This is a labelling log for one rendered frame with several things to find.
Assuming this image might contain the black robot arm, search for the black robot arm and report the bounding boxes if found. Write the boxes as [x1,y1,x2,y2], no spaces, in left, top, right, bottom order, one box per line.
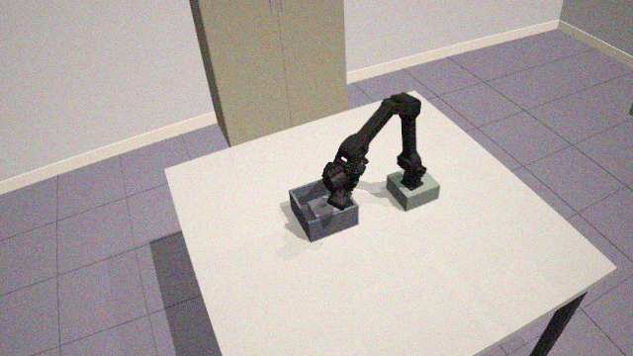
[321,93,426,193]

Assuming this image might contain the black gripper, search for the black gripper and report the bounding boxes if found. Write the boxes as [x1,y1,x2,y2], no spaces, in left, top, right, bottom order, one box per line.
[327,165,366,211]

